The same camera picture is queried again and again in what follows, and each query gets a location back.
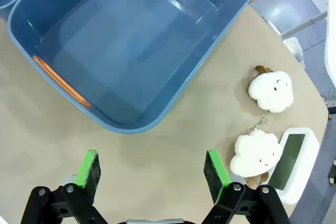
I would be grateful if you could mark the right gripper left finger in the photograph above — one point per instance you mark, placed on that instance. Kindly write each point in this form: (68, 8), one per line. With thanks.
(86, 174)

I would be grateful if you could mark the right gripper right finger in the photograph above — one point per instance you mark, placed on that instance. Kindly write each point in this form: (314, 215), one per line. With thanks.
(218, 174)

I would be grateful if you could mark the white cloud plush toy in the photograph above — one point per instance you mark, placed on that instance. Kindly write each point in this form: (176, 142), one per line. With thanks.
(270, 90)
(254, 155)

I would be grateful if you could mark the white digital clock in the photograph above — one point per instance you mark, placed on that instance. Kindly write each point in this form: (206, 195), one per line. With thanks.
(309, 155)

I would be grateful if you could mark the clear plastic bag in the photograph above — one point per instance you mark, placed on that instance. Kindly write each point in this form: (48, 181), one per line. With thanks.
(295, 48)

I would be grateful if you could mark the grey metal bar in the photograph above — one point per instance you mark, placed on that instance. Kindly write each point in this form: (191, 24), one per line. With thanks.
(304, 23)

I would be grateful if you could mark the white curved panel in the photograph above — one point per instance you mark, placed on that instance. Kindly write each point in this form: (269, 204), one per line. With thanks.
(330, 24)

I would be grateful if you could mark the black metal bracket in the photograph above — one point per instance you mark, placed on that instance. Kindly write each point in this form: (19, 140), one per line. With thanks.
(331, 106)

